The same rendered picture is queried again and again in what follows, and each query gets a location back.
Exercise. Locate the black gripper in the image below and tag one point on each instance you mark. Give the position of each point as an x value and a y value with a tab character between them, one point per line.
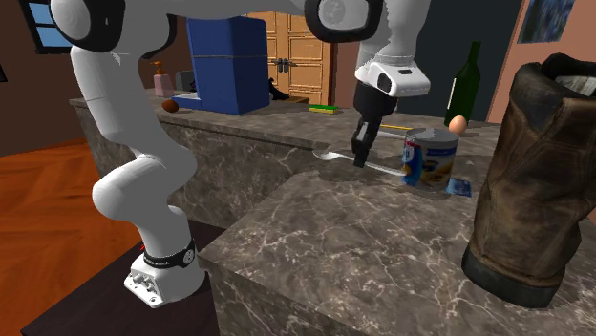
372	104

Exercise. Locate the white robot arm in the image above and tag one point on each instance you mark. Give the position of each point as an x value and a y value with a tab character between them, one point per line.
116	107

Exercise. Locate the yellow pencil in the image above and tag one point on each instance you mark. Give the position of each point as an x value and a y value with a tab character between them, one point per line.
395	126

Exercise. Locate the yellow and green sponge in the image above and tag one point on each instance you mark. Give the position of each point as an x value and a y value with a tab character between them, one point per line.
324	109

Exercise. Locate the silver spoon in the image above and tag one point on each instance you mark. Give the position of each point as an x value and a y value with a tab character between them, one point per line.
326	155

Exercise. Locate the blue and cream tin can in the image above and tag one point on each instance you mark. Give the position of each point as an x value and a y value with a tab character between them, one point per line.
433	158

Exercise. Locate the wooden door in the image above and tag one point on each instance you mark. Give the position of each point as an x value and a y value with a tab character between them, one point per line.
302	56

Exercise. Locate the pale brown egg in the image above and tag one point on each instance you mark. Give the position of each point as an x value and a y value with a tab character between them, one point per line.
457	124

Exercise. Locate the dark green glass bottle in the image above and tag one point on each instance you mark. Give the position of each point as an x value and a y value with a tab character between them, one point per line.
465	88

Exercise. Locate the black figure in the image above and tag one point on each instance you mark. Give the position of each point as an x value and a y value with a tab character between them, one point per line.
275	93

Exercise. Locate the blue coffee machine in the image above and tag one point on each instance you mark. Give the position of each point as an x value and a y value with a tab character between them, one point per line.
228	65

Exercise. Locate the brown leather boot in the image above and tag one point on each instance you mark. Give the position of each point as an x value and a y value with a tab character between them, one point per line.
535	186

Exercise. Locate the grey box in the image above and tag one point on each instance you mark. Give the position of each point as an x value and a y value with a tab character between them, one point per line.
184	81

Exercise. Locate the dark brown egg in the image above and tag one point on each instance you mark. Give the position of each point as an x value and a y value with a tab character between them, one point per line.
170	106

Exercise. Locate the pink soap dispenser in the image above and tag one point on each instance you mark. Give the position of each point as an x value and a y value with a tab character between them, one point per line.
163	86

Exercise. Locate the dark robot stand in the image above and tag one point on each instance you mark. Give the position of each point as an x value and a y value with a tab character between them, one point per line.
93	298

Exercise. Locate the blue wall picture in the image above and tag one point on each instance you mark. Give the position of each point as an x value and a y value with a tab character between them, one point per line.
544	21

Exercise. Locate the window with dark frame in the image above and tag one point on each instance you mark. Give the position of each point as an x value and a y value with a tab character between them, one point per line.
46	28

